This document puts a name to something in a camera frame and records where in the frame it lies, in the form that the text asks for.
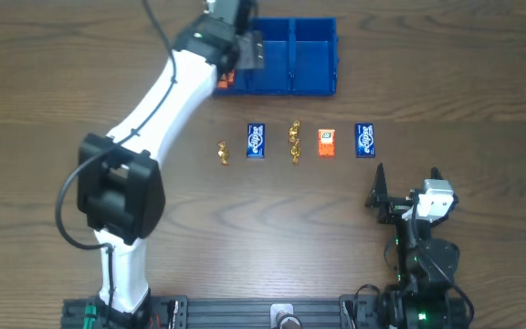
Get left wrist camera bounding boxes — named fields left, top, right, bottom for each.
left=237, top=30, right=266, bottom=71

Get mounting rail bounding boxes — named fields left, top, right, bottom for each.
left=61, top=294, right=474, bottom=329

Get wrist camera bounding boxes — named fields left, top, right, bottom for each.
left=410, top=178, right=456, bottom=223
left=237, top=30, right=266, bottom=71

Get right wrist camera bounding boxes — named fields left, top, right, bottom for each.
left=410, top=178, right=456, bottom=223

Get orange candy box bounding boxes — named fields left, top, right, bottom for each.
left=216, top=70, right=237, bottom=90
left=317, top=128, right=337, bottom=159

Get blue tray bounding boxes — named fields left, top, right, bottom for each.
left=212, top=16, right=339, bottom=97

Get blue candy pack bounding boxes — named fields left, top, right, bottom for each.
left=354, top=122, right=376, bottom=160
left=246, top=122, right=267, bottom=160

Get black cable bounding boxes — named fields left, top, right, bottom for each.
left=55, top=0, right=178, bottom=252
left=352, top=200, right=476, bottom=328

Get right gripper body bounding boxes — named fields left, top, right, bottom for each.
left=378, top=196, right=422, bottom=225

